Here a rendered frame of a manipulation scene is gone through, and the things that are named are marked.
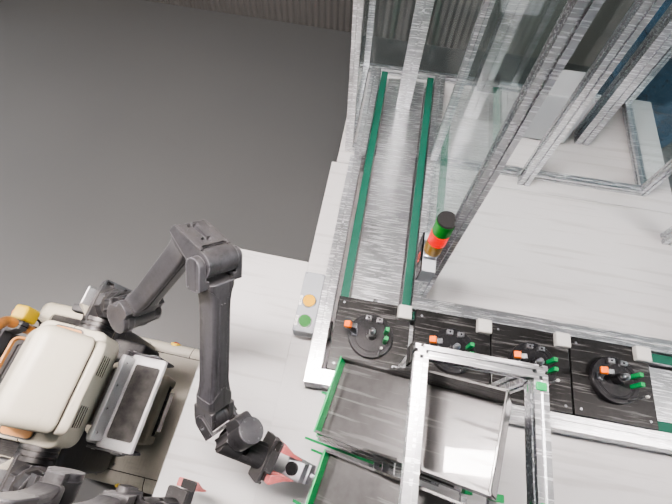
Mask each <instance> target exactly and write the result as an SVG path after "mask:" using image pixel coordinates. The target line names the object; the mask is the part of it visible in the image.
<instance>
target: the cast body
mask: <svg viewBox="0 0 672 504"><path fill-rule="evenodd" d="M301 459H302V458H301ZM315 469H316V466H315V465H313V464H311V463H309V462H308V461H306V460H304V459H302V461H299V460H296V459H294V458H292V457H289V460H288V462H287V464H286V467H285V469H284V471H283V475H284V476H286V477H288V478H290V479H291V480H293V481H295V482H296V483H303V484H310V481H311V479H313V480H314V478H315V475H316V474H314V471H315Z"/></svg>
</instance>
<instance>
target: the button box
mask: <svg viewBox="0 0 672 504"><path fill-rule="evenodd" d="M324 280H325V275H324V274H318V273H312V272H305V276H304V281H303V285H302V289H301V294H300V298H299V302H298V307H297V311H296V315H295V319H294V324H293V328H292V331H293V334H294V335H298V336H303V337H309V338H313V333H314V328H315V324H316V319H317V314H318V309H319V304H320V299H321V295H322V290H323V285H324ZM306 295H313V296H314V297H315V304H314V305H313V306H311V307H307V306H305V305H304V303H303V298H304V297H305V296H306ZM302 315H308V316H309V317H310V318H311V324H310V325H309V326H308V327H302V326H300V325H299V318H300V316H302Z"/></svg>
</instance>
